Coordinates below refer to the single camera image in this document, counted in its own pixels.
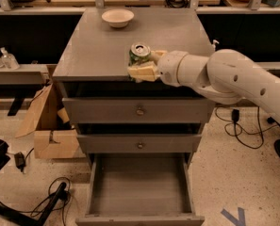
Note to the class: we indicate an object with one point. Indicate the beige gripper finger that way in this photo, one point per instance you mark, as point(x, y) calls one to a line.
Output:
point(145, 72)
point(157, 54)

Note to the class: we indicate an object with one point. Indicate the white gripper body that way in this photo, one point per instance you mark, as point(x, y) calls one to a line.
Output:
point(170, 67)

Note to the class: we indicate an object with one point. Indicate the green soda can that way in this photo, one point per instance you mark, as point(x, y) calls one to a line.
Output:
point(139, 53)

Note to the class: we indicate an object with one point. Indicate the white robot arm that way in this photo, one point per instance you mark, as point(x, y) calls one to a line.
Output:
point(225, 77)

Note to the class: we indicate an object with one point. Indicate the grey wooden drawer cabinet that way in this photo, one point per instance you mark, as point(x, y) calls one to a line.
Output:
point(94, 65)

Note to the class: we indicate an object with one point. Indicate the grey top drawer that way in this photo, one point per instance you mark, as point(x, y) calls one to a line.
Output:
point(114, 110)

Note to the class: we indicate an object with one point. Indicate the grey drawer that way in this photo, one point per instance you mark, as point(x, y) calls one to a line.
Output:
point(114, 110)
point(140, 189)
point(139, 143)

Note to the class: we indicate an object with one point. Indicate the grey middle drawer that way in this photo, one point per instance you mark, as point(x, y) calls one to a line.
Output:
point(139, 143)

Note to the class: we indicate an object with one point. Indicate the grey bottom drawer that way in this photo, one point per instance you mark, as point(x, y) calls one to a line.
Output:
point(140, 189)

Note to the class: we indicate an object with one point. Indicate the white pump bottle behind cabinet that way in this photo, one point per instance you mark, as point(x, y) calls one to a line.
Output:
point(215, 45)

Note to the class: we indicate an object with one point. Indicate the white ceramic bowl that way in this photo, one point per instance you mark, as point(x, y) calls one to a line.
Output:
point(118, 18)

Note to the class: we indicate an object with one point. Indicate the black power adapter right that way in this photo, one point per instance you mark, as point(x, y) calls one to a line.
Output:
point(235, 115)

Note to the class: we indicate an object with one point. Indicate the black power adapter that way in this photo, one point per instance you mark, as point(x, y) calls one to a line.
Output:
point(19, 161)
point(235, 115)

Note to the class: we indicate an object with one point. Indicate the brown cardboard box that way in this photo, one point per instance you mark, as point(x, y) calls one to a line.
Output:
point(47, 121)

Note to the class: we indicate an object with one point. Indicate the clear sanitizer bottle right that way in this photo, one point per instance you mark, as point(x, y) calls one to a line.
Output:
point(9, 59)

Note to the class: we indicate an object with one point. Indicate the black power adapter left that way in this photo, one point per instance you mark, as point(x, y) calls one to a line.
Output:
point(19, 161)

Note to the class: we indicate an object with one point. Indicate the grey metal rail shelf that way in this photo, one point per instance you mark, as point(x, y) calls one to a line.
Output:
point(27, 74)

